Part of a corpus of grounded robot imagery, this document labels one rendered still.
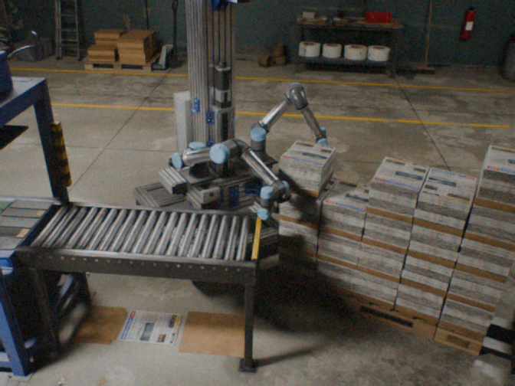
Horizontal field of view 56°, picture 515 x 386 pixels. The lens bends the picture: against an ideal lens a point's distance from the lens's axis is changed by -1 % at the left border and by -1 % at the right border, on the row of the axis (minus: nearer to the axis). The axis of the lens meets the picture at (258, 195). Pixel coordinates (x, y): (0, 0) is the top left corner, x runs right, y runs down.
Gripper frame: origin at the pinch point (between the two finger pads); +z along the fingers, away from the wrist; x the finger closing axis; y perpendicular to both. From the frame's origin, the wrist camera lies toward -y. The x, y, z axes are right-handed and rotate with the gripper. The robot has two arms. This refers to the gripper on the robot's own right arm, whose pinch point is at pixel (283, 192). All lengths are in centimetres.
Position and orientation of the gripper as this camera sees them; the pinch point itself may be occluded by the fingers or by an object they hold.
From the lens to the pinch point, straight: 319.3
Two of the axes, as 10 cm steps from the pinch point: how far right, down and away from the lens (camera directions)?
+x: -9.1, -2.3, 3.4
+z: 4.1, -4.5, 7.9
